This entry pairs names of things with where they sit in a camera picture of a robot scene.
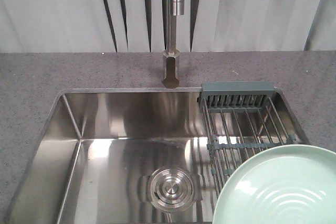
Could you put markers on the grey blue dish drying rack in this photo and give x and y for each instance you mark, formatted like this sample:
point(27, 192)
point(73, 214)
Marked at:
point(243, 119)

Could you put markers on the stainless steel sink basin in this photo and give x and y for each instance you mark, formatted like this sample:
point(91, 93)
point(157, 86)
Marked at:
point(95, 146)

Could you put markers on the steel kitchen faucet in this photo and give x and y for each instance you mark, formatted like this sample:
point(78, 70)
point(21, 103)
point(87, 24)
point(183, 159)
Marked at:
point(171, 55)

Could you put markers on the mint green round plate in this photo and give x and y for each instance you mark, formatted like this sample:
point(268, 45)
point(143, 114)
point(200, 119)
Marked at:
point(286, 184)

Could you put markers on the white pleated curtain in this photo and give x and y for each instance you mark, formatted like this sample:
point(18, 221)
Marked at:
point(139, 25)

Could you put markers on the round steel sink drain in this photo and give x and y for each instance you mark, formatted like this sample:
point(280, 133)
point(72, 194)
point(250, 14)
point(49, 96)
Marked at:
point(170, 189)

